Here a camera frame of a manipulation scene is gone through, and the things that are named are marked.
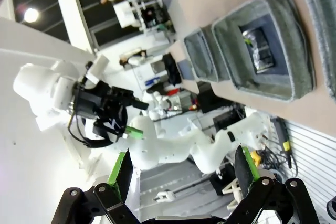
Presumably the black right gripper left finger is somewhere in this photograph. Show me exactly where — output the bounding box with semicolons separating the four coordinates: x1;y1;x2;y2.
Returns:
51;149;140;224

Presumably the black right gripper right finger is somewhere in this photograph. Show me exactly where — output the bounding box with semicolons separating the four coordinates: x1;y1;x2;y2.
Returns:
225;145;321;224

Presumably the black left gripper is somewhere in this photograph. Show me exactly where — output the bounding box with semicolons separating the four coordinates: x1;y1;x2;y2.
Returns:
70;79;150;141

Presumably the crushed black drink can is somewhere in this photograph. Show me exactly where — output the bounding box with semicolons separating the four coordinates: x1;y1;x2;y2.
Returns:
241;28;277;74

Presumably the yellow plug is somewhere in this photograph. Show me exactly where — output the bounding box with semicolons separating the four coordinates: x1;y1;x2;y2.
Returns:
249;150;263;167

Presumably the black electronics box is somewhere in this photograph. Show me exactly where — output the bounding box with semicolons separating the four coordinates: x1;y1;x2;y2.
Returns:
212;108;247;130

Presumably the black office chair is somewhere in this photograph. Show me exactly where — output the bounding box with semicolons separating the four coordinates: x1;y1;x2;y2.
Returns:
162;52;182;86

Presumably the grey fabric basket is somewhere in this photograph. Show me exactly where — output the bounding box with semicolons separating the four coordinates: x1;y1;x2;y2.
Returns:
211;0;317;103
296;0;336;96
183;26;232;83

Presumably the round ceiling lamp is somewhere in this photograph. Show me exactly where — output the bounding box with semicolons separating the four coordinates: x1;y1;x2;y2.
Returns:
23;7;39;23

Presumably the white printed bracket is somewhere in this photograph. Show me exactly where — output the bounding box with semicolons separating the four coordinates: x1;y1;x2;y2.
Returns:
222;176;253;210

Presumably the black cable bundle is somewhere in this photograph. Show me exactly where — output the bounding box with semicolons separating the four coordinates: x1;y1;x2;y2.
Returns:
258;119;300;177

